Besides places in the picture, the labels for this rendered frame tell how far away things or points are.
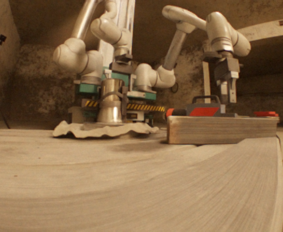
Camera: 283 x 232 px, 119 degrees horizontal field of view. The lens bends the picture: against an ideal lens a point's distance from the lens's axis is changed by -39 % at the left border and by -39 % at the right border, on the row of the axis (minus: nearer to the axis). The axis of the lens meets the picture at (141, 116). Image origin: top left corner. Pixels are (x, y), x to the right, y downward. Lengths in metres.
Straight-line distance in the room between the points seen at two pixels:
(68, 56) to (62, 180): 0.76
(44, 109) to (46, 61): 1.84
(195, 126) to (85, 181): 0.34
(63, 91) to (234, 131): 5.33
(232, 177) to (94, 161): 0.21
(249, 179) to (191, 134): 0.30
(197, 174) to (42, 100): 5.39
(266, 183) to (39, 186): 0.23
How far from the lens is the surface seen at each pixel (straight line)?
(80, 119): 1.03
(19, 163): 0.26
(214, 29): 0.59
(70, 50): 0.89
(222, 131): 0.46
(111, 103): 0.57
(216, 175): 0.15
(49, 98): 5.42
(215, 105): 0.74
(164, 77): 1.23
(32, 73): 5.72
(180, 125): 0.42
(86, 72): 0.96
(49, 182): 0.18
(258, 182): 0.15
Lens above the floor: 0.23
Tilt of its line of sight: 1 degrees up
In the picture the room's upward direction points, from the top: 2 degrees clockwise
